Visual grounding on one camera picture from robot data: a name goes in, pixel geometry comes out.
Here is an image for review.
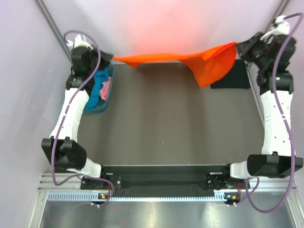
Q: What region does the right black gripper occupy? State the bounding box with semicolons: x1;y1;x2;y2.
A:
234;32;272;70

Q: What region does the orange t shirt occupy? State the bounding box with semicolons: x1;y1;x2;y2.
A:
114;42;237;88

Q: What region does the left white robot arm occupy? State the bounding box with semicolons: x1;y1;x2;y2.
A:
41;45;113;188

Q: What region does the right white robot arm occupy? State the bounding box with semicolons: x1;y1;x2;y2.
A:
221;32;304;188

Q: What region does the teal t shirt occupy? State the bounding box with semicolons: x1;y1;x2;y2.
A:
85;68;110;110

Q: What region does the folded black t shirt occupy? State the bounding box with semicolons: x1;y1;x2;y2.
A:
210;59;251;89

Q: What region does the pink cloth in bin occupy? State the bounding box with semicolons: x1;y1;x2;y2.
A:
99;77;112;101

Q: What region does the translucent blue plastic bin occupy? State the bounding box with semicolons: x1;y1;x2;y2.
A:
84;65;115;114

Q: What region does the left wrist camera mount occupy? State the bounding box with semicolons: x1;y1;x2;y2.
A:
66;34;93;50

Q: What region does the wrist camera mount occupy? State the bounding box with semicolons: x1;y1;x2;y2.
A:
260;15;290;42
66;34;93;50

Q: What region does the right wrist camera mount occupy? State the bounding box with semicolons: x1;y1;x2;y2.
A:
260;15;290;42

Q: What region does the aluminium frame rail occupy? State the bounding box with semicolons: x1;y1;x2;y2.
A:
38;173;81;191

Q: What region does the grey slotted cable duct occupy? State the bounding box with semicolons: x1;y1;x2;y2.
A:
47;191;240;202

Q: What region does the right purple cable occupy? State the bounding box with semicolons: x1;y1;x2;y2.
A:
244;13;304;212

